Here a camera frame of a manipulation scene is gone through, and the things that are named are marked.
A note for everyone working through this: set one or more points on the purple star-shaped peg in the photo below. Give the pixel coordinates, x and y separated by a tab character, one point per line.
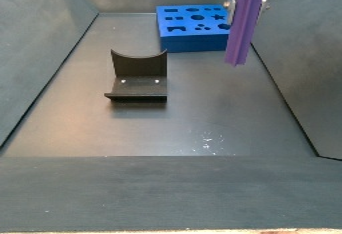
242	30

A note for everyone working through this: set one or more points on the black curved bracket stand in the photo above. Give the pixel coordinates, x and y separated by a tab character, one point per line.
140	77

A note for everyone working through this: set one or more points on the blue shape-sorting foam board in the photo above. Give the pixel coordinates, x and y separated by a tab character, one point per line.
192	28

